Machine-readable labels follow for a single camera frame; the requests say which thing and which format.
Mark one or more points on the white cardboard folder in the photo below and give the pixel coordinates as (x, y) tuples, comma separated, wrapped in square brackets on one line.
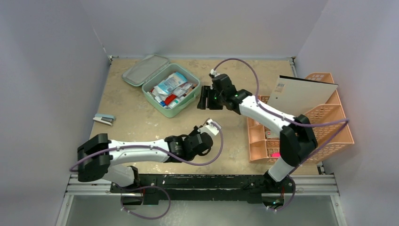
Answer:
[(297, 96)]

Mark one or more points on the light blue stapler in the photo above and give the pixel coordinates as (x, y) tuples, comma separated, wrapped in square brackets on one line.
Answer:
[(104, 119)]

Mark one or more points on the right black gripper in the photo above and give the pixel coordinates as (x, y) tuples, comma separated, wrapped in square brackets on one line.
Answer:
[(209, 98)]

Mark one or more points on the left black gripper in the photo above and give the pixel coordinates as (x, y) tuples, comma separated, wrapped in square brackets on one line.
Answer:
[(194, 131)]

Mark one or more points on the mint green storage case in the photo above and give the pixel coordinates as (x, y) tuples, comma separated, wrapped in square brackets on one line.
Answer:
[(153, 69)]

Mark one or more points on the white plastic bottle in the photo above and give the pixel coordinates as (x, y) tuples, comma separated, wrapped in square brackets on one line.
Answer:
[(175, 102)]

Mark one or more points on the black metal base frame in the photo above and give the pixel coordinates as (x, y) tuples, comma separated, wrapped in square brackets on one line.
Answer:
[(253, 189)]

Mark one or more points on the clear bag alcohol wipes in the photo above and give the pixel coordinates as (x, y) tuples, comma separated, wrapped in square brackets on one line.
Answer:
[(183, 89)]

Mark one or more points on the red first aid pouch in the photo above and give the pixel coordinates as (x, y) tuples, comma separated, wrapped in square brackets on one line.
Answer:
[(170, 99)]

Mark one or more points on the pink marker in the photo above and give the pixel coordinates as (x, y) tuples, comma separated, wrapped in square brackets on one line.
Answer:
[(275, 155)]

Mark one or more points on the blue white tube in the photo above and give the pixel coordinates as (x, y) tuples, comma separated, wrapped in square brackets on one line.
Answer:
[(160, 101)]

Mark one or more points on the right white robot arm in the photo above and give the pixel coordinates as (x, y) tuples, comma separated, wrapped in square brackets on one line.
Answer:
[(296, 137)]

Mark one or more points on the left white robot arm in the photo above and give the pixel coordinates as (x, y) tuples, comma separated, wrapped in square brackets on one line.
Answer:
[(103, 158)]

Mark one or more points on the blue white plastic bag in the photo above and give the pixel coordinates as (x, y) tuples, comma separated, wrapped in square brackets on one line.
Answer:
[(166, 86)]

